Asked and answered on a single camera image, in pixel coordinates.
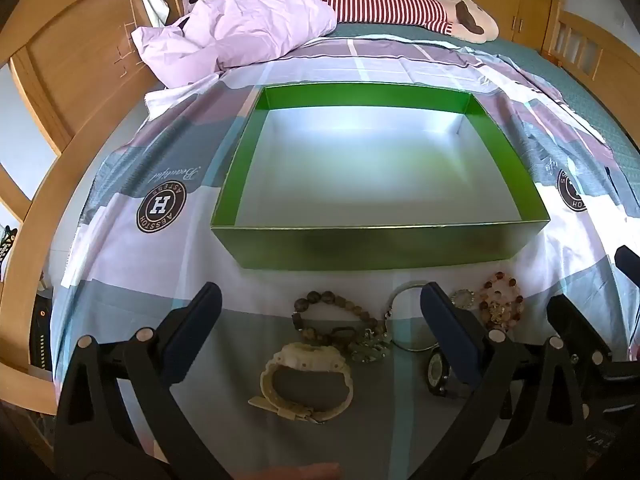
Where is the brown wooden bead bracelet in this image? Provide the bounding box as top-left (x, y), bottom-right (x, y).
top-left (291, 289), bottom-right (386, 346)

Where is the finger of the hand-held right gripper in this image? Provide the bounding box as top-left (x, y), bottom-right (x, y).
top-left (615, 245), bottom-right (640, 285)
top-left (546, 294), bottom-right (615, 362)

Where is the red agate bead bracelet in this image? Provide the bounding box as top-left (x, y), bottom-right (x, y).
top-left (477, 271), bottom-right (525, 333)

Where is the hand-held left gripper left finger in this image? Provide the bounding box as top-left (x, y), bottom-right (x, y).
top-left (54, 281), bottom-right (236, 480)

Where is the green cardboard box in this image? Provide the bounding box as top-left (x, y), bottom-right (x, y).
top-left (210, 82), bottom-right (552, 272)

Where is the black wristwatch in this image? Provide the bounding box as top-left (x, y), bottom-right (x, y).
top-left (425, 347), bottom-right (476, 400)

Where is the patchwork printed bedsheet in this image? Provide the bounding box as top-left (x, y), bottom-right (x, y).
top-left (50, 35), bottom-right (640, 480)

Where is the striped plush toy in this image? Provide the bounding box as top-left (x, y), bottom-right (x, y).
top-left (305, 0), bottom-right (501, 43)

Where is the silver bangle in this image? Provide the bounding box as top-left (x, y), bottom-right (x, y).
top-left (385, 280), bottom-right (441, 352)

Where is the dark bag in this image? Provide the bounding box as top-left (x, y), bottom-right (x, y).
top-left (29, 287), bottom-right (57, 372)

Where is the cream plastic wristwatch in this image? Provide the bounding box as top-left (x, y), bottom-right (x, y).
top-left (248, 342), bottom-right (354, 423)

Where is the person's left hand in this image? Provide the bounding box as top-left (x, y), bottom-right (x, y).
top-left (247, 462), bottom-right (343, 480)

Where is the wooden slatted headboard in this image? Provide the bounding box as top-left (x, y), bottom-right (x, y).
top-left (542, 5), bottom-right (640, 128)

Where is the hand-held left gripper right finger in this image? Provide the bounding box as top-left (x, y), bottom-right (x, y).
top-left (419, 281), bottom-right (588, 480)

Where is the curved wooden bed frame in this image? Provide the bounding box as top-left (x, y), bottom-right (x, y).
top-left (0, 0), bottom-right (168, 376)

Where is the pink duvet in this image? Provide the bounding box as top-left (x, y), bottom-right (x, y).
top-left (131, 0), bottom-right (338, 88)

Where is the pale bead bracelet gold charm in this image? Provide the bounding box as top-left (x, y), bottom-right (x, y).
top-left (482, 294), bottom-right (516, 333)

